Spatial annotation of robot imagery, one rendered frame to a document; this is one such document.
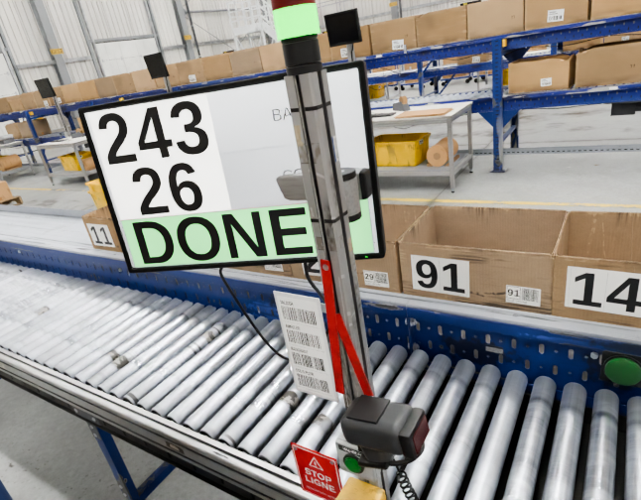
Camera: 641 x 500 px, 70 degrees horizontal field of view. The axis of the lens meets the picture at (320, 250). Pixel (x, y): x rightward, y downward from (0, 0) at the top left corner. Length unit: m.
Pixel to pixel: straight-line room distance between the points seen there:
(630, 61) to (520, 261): 4.27
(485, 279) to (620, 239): 0.40
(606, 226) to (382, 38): 4.98
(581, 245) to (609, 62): 3.99
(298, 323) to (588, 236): 0.98
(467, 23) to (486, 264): 4.73
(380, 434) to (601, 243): 0.98
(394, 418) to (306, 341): 0.18
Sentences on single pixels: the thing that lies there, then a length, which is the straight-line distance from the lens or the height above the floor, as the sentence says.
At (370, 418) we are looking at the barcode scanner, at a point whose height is 1.09.
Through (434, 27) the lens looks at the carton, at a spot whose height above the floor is 1.57.
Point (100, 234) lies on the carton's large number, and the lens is 2.32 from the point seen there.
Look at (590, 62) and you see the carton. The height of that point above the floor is 1.02.
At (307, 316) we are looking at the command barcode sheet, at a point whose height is 1.21.
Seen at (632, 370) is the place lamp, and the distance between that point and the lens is 1.24.
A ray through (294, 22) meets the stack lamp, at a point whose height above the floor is 1.60.
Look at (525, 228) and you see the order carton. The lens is 1.49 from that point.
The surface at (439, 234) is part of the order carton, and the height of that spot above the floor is 0.95.
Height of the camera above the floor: 1.57
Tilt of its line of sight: 24 degrees down
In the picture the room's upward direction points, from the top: 10 degrees counter-clockwise
